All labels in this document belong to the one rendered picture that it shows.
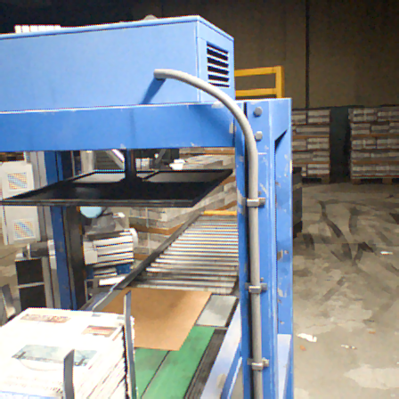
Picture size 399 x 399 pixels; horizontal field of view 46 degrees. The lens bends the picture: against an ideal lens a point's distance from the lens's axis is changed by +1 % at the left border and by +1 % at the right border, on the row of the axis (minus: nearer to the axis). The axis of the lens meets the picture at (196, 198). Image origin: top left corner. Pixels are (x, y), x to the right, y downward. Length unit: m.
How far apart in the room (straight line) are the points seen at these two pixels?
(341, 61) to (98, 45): 9.16
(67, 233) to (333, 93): 8.72
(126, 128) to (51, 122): 0.20
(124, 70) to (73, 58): 0.14
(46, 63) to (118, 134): 0.32
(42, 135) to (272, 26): 9.35
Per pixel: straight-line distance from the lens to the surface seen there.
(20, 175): 2.98
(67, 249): 1.98
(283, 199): 1.66
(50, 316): 1.23
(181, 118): 1.06
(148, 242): 3.61
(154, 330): 1.66
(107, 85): 1.25
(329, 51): 10.27
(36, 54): 1.35
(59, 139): 1.19
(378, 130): 8.62
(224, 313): 1.75
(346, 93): 10.24
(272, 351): 1.18
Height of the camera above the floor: 1.55
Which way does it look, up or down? 12 degrees down
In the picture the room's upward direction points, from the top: 3 degrees counter-clockwise
